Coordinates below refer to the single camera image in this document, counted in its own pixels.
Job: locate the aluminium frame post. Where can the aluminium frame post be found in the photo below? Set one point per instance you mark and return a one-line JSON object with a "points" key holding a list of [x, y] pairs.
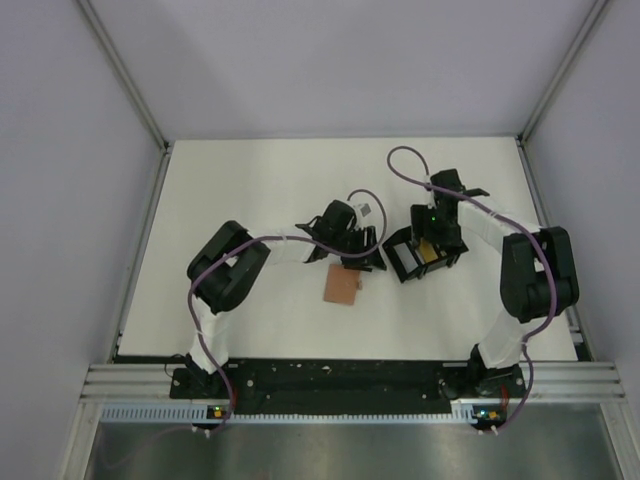
{"points": [[105, 43], [587, 29]]}

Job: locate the black plastic card box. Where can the black plastic card box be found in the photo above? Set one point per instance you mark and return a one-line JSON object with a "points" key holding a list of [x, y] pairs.
{"points": [[449, 256]]}

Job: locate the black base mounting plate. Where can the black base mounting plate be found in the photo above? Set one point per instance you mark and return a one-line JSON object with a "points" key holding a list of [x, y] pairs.
{"points": [[337, 387]]}

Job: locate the aluminium front rail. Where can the aluminium front rail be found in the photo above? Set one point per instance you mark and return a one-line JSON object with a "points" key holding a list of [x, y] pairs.
{"points": [[554, 382]]}

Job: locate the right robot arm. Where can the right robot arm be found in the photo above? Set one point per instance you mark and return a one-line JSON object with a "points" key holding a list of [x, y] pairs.
{"points": [[537, 280]]}

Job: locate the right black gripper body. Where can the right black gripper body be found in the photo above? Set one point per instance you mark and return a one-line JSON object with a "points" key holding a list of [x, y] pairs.
{"points": [[433, 228]]}

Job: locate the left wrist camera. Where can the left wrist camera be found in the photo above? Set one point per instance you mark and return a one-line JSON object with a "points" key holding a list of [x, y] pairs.
{"points": [[361, 210]]}

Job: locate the shiny metal sheet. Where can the shiny metal sheet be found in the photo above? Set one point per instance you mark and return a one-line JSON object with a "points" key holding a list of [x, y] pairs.
{"points": [[544, 442]]}

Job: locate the right aluminium frame post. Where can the right aluminium frame post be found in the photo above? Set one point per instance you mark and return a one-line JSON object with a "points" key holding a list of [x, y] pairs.
{"points": [[587, 29]]}

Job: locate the left aluminium frame post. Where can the left aluminium frame post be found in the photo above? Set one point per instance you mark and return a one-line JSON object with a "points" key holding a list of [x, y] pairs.
{"points": [[105, 43]]}

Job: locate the brown leather card holder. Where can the brown leather card holder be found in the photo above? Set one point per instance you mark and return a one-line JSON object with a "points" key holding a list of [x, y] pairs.
{"points": [[342, 285]]}

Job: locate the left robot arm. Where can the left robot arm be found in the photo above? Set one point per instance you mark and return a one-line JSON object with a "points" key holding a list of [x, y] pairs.
{"points": [[225, 270]]}

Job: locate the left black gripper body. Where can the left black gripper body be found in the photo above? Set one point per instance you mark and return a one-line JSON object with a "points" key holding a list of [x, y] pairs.
{"points": [[351, 240]]}

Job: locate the grey slotted cable duct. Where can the grey slotted cable duct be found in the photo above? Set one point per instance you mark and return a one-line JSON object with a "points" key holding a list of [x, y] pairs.
{"points": [[209, 415]]}

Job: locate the gold credit card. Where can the gold credit card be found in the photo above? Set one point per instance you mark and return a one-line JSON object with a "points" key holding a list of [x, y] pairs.
{"points": [[428, 252]]}

